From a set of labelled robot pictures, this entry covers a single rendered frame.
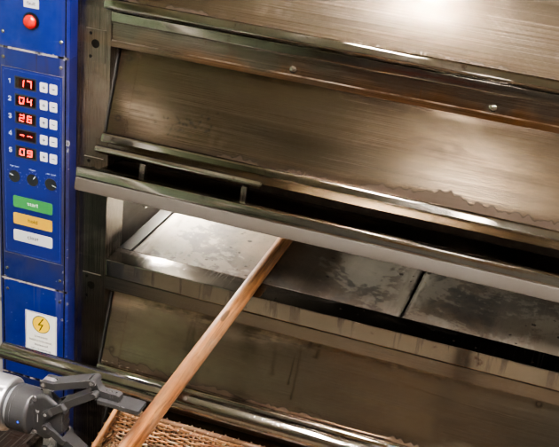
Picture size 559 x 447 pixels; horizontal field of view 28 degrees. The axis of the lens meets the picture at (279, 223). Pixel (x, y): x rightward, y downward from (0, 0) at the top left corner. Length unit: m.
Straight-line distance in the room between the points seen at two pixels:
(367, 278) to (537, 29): 0.69
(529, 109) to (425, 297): 0.53
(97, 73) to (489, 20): 0.75
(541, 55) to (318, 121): 0.42
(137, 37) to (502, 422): 1.01
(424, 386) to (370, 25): 0.72
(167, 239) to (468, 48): 0.83
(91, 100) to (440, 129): 0.68
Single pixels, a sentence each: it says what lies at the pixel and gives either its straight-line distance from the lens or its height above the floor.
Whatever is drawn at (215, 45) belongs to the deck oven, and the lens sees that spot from 2.05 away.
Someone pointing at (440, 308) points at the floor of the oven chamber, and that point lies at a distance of 2.25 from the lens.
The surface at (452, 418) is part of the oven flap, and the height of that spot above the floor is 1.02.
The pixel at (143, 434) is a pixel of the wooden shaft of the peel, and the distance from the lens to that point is 1.77.
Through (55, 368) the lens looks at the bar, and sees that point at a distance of 1.99.
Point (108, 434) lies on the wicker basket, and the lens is 2.43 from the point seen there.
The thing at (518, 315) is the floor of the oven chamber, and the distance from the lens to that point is 2.28.
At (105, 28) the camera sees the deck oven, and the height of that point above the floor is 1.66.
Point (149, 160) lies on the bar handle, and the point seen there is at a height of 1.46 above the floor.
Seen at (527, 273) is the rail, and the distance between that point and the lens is 1.88.
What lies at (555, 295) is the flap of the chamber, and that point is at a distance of 1.88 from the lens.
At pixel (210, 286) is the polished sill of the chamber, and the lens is 2.23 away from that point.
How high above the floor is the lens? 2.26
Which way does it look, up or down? 26 degrees down
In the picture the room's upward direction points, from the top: 6 degrees clockwise
